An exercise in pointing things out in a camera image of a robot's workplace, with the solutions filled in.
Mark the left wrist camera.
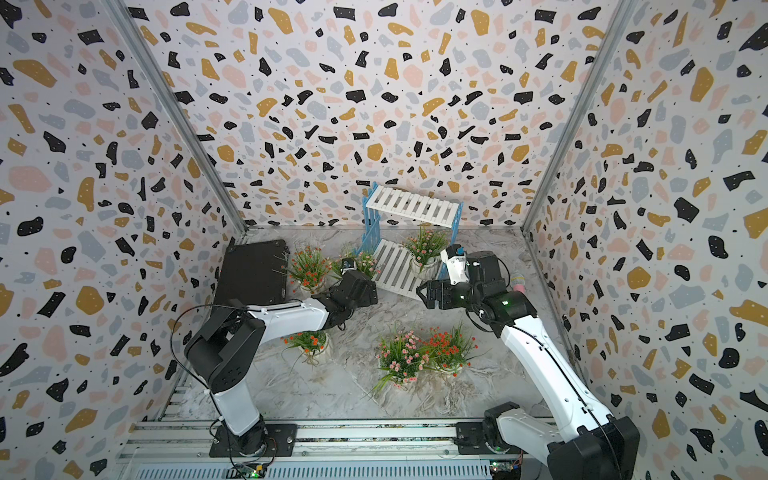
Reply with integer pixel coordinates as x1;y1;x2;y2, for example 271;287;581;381
339;257;357;275

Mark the blue white wooden rack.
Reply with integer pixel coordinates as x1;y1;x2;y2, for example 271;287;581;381
358;184;463;299

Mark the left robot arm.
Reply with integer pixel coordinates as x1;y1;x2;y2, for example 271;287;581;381
184;270;378;459

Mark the red flower pot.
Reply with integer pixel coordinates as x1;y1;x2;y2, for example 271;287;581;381
424;325;479;376
284;246;332;295
283;331;331;366

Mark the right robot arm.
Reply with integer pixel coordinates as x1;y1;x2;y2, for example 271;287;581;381
416;244;640;479

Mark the pink flower pot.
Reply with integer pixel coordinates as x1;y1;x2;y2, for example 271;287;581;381
403;227;449;280
373;330;431;392
332;248;380;279

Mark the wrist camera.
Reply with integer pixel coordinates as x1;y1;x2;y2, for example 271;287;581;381
440;244;468;285
339;257;357;275

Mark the pink flower pot front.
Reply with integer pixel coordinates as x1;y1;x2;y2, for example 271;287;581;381
373;330;431;392

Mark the pink flower pot back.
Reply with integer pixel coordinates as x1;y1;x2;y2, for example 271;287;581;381
332;248;380;279

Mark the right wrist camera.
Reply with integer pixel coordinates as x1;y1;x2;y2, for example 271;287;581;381
440;244;468;285

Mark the pink toy microphone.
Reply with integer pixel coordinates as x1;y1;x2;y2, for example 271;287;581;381
510;273;526;293

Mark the black case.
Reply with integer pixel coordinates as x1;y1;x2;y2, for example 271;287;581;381
213;239;290;306

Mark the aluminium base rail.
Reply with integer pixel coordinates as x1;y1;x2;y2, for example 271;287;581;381
111;418;551;479

